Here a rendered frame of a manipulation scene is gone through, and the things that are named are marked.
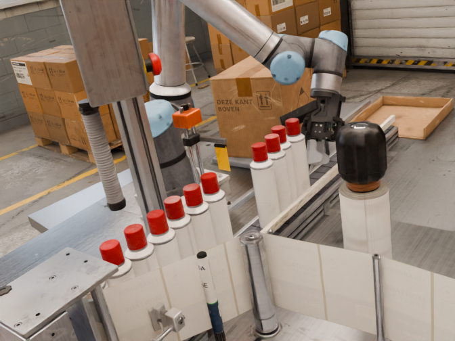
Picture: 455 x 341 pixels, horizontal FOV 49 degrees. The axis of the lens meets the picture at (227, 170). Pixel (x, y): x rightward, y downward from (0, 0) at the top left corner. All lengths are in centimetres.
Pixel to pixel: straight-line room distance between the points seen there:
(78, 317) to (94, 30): 42
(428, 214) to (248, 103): 63
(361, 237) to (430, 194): 49
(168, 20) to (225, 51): 378
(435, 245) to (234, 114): 79
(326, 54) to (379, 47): 455
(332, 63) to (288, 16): 354
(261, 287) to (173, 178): 56
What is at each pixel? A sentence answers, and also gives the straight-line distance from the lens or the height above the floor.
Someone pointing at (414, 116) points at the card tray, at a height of 83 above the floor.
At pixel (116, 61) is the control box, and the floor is 135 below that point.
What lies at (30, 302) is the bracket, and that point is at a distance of 65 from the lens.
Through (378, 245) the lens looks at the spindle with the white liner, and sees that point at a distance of 92.
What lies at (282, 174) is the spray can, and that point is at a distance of 114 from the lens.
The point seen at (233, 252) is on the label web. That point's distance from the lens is 81.
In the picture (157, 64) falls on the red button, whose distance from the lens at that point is 85.
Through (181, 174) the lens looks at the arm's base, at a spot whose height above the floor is 97.
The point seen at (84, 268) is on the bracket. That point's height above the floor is 114.
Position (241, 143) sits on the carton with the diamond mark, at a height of 90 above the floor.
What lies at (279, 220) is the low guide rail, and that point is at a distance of 113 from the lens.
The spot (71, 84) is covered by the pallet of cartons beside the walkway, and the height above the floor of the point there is 72.
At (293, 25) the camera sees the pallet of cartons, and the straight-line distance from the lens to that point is 487.
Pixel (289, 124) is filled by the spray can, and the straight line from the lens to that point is 120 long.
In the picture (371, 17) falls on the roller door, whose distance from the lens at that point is 581.
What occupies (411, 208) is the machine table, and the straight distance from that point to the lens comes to 131.
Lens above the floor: 148
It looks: 23 degrees down
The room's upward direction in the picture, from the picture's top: 11 degrees counter-clockwise
